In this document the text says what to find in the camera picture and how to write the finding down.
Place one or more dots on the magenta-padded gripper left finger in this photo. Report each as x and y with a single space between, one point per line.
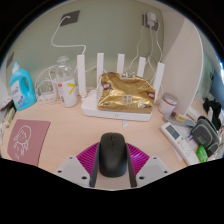
71 168

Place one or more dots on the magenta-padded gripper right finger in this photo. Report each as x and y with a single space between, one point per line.
153 168

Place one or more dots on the black computer mouse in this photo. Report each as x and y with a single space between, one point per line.
112 156

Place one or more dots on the pink printed mouse pad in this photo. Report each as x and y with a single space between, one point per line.
36 146

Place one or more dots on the white remote control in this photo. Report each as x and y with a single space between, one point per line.
181 145

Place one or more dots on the small green packet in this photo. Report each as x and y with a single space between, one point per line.
202 154

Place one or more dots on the grey green-trimmed pouch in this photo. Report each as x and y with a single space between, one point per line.
206 135

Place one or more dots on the small white jar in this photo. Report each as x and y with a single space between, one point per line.
167 104

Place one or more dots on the white router with antennas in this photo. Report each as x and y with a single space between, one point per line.
113 116

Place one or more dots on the clear plastic bottle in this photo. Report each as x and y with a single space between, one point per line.
66 90

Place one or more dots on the small beige box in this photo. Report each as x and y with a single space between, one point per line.
10 117

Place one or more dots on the gold foil bag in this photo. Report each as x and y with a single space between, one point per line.
125 91

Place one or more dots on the black bag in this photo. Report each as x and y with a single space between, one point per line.
212 110

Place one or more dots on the blue detergent bottle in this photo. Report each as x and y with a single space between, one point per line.
21 91

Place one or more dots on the white desk hutch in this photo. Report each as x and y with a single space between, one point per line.
185 66

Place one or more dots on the black monitor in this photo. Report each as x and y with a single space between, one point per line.
218 83

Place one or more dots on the grey blank wall plate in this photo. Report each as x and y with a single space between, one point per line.
10 60

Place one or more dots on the white wall charger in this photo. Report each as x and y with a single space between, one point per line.
151 20

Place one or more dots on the grey wall socket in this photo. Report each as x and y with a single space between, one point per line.
71 17

